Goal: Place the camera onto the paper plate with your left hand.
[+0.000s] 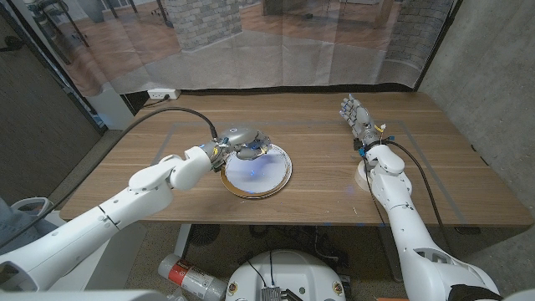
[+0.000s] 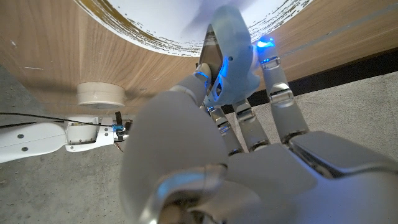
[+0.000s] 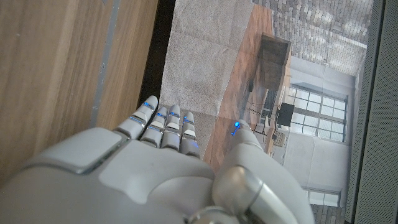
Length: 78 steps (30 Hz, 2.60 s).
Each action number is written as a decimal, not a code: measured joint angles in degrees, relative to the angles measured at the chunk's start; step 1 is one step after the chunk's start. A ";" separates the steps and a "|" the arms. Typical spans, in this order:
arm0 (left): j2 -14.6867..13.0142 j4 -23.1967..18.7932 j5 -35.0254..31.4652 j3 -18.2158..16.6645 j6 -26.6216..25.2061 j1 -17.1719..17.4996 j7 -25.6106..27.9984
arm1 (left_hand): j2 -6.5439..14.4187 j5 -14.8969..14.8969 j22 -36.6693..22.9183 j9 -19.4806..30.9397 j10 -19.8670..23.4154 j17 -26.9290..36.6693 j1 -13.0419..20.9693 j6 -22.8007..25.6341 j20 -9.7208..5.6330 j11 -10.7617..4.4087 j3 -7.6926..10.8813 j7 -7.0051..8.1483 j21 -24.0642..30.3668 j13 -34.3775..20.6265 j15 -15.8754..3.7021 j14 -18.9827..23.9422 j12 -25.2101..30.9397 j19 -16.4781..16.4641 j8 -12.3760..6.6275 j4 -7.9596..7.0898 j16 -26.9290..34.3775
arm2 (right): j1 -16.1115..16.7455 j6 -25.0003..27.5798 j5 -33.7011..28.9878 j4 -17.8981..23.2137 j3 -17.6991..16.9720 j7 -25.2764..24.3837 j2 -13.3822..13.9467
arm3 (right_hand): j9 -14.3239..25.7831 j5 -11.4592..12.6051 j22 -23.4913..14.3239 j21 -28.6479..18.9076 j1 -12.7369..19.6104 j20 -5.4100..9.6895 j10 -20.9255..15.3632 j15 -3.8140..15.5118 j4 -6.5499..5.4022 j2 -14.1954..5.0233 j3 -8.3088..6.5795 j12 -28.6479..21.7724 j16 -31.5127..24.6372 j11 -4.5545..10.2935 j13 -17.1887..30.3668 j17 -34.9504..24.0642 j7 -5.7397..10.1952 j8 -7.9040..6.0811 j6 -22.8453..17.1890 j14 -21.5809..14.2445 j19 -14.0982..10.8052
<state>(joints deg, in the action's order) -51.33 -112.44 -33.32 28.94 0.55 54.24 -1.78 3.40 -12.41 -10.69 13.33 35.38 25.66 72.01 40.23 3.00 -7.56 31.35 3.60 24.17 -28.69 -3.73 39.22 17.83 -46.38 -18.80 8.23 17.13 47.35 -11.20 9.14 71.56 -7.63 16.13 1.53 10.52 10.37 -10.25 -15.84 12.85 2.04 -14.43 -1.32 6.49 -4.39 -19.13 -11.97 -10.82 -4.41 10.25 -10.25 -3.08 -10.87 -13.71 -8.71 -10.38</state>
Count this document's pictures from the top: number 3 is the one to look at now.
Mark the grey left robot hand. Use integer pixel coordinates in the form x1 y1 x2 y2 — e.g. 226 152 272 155
0 95 315 224

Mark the wooden table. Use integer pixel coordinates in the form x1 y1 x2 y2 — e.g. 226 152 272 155
89 0 122 128

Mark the printed room backdrop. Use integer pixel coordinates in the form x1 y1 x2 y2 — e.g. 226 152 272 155
136 0 374 224

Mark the grey perforated wall panel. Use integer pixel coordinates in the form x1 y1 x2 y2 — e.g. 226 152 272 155
344 0 398 224

